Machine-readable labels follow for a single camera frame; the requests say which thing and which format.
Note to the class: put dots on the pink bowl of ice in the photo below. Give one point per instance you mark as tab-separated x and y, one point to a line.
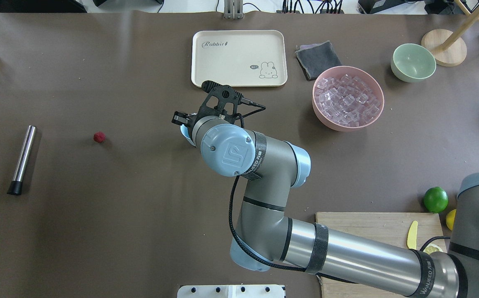
346	98

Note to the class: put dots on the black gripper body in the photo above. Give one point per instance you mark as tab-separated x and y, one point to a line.
180	119

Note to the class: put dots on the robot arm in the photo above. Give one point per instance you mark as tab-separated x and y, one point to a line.
264	237

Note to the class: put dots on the grey folded cloth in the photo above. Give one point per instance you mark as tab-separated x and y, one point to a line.
316	58

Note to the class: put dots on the whole yellow lemon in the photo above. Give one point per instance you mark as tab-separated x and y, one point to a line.
450	219

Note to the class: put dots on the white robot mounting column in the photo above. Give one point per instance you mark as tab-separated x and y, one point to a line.
232	291

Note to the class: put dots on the lemon half slice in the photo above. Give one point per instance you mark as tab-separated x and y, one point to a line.
432	248

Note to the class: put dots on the red strawberry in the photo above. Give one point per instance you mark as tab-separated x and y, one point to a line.
99	137

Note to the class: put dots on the steel muddler with black tip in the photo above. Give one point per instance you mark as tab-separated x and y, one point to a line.
15	187

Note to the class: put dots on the wooden cutting board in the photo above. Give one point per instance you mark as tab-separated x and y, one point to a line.
390	228

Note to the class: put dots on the green lime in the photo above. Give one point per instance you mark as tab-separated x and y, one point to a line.
436	200

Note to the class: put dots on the wooden mug tree stand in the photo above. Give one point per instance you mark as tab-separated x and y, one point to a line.
447	47

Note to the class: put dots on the light blue plastic cup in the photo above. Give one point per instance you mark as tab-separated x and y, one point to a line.
185	132

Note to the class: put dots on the green ceramic bowl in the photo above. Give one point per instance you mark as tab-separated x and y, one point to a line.
412	63

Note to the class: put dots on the beige rabbit tray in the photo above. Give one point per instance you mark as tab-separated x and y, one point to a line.
239	58

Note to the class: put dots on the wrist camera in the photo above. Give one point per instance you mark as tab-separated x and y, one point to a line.
228	101

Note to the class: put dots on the yellow plastic knife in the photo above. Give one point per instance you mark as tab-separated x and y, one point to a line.
411	240

